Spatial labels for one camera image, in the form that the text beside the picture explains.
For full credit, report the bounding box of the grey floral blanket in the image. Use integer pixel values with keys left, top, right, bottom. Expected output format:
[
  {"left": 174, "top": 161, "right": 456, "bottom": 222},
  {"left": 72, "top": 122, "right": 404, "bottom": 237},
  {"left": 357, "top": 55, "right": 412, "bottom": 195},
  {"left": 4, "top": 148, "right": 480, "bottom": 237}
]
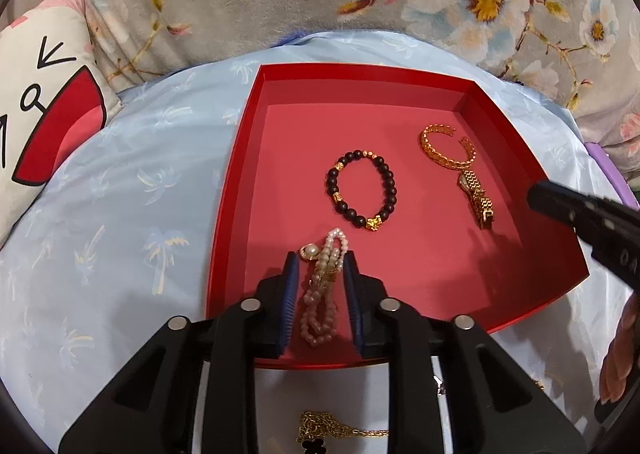
[{"left": 1, "top": 0, "right": 639, "bottom": 185}]

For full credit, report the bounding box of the gold clover pendant necklace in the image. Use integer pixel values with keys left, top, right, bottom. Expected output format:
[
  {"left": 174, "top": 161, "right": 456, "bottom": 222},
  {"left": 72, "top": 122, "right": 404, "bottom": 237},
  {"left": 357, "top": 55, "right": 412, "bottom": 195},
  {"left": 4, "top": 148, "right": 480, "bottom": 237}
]
[{"left": 295, "top": 408, "right": 391, "bottom": 448}]

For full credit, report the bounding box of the person's right hand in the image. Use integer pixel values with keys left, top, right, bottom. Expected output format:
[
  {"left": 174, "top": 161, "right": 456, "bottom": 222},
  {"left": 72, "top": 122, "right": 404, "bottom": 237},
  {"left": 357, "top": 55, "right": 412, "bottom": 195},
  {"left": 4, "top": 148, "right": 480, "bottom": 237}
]
[{"left": 600, "top": 294, "right": 639, "bottom": 404}]

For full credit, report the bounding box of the white pink cat pillow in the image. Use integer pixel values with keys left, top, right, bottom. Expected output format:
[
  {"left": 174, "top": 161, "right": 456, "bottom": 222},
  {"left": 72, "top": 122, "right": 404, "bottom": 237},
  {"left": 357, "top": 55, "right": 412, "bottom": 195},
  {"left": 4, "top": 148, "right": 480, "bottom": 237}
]
[{"left": 1, "top": 0, "right": 122, "bottom": 240}]

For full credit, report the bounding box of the white pearl bracelet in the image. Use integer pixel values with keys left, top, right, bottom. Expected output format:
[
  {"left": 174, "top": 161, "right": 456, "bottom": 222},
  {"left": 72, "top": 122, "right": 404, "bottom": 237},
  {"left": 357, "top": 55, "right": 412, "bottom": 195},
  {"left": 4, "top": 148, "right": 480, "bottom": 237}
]
[{"left": 297, "top": 227, "right": 350, "bottom": 347}]

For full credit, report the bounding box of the light blue palm-print cushion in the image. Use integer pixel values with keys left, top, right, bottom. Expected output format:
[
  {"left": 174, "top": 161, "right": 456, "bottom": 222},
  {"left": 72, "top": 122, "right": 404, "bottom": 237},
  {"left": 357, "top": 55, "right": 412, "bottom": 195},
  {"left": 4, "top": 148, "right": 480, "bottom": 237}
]
[{"left": 1, "top": 31, "right": 615, "bottom": 448}]

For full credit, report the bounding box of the red shallow box tray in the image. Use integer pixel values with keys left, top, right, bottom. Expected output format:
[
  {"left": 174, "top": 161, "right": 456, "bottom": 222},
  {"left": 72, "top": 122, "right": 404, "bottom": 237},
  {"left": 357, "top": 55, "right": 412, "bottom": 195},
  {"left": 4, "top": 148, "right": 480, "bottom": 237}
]
[{"left": 203, "top": 62, "right": 591, "bottom": 371}]

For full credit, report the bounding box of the dark bead bracelet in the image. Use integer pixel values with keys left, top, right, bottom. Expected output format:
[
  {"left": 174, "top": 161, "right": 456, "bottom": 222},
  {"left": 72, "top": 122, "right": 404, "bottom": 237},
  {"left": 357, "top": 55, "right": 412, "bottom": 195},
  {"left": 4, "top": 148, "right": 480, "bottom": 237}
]
[{"left": 325, "top": 149, "right": 400, "bottom": 233}]

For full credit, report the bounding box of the gold wristwatch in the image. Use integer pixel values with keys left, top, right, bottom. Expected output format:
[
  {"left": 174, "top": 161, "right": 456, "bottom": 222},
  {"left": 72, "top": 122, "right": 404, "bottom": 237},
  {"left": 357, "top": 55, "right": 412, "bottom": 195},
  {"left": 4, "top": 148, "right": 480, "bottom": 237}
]
[{"left": 458, "top": 169, "right": 495, "bottom": 230}]

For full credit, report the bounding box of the gold cuff bangle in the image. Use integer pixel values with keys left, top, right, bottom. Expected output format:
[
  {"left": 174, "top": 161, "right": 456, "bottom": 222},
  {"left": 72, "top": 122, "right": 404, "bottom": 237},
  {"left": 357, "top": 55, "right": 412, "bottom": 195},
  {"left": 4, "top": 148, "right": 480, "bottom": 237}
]
[{"left": 420, "top": 124, "right": 477, "bottom": 170}]

